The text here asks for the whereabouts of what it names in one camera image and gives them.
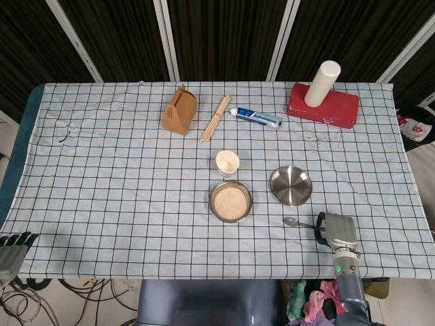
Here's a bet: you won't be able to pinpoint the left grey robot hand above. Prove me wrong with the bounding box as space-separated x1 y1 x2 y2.
0 231 39 286

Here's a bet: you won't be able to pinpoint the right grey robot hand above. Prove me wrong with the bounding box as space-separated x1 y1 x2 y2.
316 212 360 254

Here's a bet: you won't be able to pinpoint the metal spoon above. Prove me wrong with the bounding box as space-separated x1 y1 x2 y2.
283 216 326 234

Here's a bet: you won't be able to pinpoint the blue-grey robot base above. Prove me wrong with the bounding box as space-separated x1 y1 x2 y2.
137 278 285 326

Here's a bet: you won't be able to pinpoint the white paper cup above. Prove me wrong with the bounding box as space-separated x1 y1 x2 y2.
215 150 240 178

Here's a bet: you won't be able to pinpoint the steel plate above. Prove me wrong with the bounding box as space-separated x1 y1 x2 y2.
269 165 313 206

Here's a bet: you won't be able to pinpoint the pink cloth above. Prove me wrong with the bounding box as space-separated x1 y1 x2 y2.
303 278 344 325

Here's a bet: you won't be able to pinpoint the green cloth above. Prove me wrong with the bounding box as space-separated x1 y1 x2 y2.
286 280 308 322

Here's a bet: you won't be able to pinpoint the blue checkered tablecloth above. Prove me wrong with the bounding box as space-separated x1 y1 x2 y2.
0 80 435 281

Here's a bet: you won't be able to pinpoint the red block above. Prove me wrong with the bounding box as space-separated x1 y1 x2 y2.
287 83 360 130

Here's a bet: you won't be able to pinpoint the steel bowl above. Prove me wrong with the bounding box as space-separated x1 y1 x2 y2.
208 180 253 224

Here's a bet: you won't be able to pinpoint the blue white toothpaste tube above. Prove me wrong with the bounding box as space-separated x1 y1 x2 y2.
228 107 284 130

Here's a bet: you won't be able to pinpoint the white cylinder bottle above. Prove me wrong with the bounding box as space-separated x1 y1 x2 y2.
304 60 342 107

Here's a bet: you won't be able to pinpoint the bundle of wooden sticks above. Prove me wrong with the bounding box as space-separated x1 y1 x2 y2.
201 94 232 143

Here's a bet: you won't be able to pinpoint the brown paper gable box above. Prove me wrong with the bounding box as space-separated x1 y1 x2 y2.
161 84 198 137

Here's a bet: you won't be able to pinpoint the floor cables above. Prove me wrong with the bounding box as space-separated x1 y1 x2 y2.
0 278 139 326

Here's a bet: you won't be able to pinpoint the white partition post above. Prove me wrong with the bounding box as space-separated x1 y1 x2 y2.
376 13 435 84
266 0 302 82
152 0 180 82
46 0 103 83

